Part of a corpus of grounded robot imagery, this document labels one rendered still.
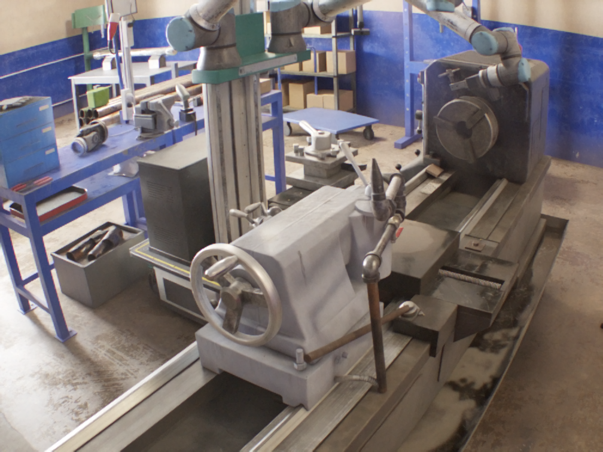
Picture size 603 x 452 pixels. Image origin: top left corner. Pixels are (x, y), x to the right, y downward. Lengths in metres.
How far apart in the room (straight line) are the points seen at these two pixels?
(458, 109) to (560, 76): 3.51
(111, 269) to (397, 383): 2.33
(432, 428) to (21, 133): 2.32
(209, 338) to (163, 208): 1.65
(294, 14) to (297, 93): 3.85
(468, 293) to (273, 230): 0.59
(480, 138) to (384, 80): 4.13
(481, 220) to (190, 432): 1.29
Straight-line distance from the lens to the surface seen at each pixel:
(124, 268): 3.43
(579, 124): 5.76
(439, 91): 2.50
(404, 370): 1.35
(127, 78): 3.73
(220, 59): 2.33
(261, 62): 2.49
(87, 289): 3.28
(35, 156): 2.98
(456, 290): 1.57
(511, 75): 2.13
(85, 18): 8.50
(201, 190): 2.83
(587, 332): 3.08
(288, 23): 2.67
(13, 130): 2.89
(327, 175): 1.77
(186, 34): 2.15
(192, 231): 2.84
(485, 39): 2.00
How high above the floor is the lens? 1.69
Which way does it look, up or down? 26 degrees down
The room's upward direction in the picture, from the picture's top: 2 degrees counter-clockwise
